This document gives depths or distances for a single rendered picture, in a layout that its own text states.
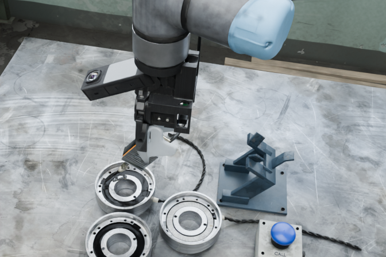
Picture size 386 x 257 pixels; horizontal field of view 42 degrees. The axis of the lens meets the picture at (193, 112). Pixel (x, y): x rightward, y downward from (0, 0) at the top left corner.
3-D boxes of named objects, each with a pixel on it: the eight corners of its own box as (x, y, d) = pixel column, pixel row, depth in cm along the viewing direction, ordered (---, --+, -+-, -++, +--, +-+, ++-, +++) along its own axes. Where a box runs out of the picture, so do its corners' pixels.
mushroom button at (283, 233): (265, 256, 81) (271, 239, 78) (266, 234, 84) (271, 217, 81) (290, 260, 81) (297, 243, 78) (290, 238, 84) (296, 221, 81)
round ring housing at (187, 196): (166, 263, 82) (166, 250, 79) (153, 210, 89) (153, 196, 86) (227, 250, 84) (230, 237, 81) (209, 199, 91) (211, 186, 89)
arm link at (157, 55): (126, 39, 62) (139, 4, 68) (127, 68, 65) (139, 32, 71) (187, 47, 62) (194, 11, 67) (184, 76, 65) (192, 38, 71)
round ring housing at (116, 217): (118, 214, 88) (117, 201, 85) (164, 249, 84) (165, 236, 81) (73, 256, 81) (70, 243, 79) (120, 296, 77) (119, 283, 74)
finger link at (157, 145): (173, 178, 79) (177, 134, 73) (135, 173, 79) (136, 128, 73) (176, 164, 81) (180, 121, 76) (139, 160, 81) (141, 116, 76)
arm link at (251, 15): (313, -27, 58) (228, -54, 61) (276, 19, 51) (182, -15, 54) (298, 30, 63) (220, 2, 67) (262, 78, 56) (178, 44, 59)
